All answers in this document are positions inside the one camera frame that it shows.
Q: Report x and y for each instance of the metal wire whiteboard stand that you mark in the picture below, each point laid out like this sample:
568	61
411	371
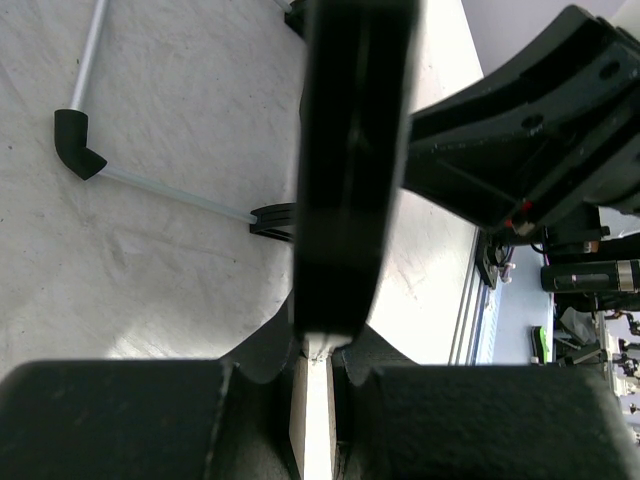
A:
71	133

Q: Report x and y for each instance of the black cylindrical device with silver ring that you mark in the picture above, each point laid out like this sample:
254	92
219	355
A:
592	277

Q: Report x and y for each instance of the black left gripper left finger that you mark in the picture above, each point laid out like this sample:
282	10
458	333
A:
225	418

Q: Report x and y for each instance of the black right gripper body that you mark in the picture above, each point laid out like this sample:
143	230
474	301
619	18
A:
586	136

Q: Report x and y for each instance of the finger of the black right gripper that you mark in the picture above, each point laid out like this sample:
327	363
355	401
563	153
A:
488	187
572	41

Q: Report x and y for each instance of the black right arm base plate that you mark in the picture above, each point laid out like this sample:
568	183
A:
493	260

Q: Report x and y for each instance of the green black background object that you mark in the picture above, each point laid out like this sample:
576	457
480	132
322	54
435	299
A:
540	351

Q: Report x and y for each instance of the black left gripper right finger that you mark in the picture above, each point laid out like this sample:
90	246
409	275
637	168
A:
396	419

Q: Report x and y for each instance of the small black-framed whiteboard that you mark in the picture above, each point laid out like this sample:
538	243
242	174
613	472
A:
354	126

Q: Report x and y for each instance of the aluminium mounting rail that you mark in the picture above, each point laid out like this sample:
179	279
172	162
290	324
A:
463	342

